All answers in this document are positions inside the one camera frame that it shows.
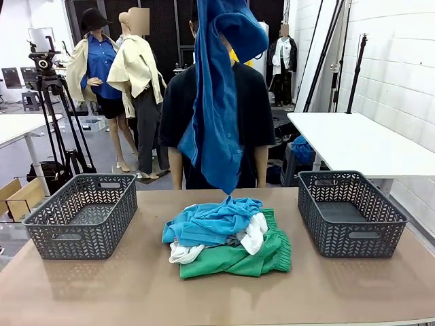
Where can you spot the large white table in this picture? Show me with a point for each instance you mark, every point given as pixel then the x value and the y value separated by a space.
pixel 350 142

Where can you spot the wooden shelf unit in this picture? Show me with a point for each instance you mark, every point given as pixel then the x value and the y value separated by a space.
pixel 27 200

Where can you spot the upright black light stand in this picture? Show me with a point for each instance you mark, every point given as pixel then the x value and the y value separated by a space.
pixel 355 81

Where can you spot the grey stool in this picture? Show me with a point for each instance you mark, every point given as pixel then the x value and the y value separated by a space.
pixel 30 100

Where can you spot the blue cloth bundle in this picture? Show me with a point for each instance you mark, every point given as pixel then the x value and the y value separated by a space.
pixel 302 149

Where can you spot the white tower air conditioner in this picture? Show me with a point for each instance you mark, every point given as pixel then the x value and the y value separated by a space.
pixel 261 68

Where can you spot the black crate stool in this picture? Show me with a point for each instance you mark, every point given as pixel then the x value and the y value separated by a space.
pixel 289 169

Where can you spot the white flat box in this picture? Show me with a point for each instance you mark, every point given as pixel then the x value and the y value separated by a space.
pixel 93 125

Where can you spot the black brimmed hat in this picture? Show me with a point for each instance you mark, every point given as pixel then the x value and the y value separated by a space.
pixel 91 20

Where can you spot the leaning black folded stand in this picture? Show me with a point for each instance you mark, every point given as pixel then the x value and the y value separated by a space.
pixel 323 56
pixel 337 88

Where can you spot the mannequin with blue shirt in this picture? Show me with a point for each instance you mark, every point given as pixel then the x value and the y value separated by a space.
pixel 98 68

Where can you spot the light blue top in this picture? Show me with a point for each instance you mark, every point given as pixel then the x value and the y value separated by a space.
pixel 210 224

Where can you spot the white top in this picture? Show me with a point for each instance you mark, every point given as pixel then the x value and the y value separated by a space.
pixel 255 237

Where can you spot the dark monitor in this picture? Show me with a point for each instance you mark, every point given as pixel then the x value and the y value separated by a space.
pixel 10 78

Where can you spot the person in black t-shirt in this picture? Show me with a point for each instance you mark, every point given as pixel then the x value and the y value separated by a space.
pixel 251 112

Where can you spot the whiteboard panel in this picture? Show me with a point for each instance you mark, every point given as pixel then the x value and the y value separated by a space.
pixel 39 37

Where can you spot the black bag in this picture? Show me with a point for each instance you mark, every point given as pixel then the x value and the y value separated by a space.
pixel 51 175

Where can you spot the grey plastic lattice basket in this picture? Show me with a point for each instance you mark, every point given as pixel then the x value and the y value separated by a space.
pixel 343 237
pixel 85 237

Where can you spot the figure in black white jacket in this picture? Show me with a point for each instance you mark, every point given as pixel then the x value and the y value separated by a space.
pixel 282 54

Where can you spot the mannequin with yellow jacket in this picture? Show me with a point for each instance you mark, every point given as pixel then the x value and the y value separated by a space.
pixel 248 62

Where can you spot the dark blue button shirt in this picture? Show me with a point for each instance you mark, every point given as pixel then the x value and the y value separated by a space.
pixel 214 102

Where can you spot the black camera tripod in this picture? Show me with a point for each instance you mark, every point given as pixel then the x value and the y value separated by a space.
pixel 42 62

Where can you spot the mannequin with cream shirt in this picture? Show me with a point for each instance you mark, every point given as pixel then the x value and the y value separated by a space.
pixel 136 68

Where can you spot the green elastic-waist shorts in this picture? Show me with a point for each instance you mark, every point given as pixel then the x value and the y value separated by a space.
pixel 238 261

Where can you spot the person's left forearm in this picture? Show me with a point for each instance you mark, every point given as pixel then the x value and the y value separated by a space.
pixel 261 166

